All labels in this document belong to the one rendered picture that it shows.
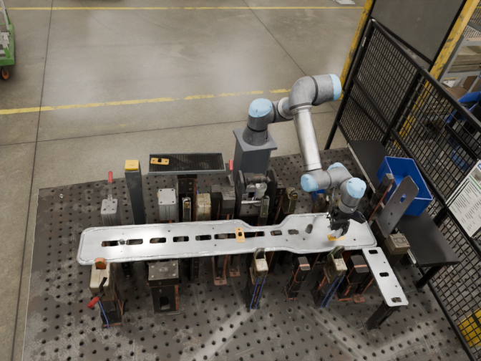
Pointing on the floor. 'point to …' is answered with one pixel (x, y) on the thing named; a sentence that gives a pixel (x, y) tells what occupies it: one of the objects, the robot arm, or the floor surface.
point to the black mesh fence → (419, 155)
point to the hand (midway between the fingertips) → (337, 233)
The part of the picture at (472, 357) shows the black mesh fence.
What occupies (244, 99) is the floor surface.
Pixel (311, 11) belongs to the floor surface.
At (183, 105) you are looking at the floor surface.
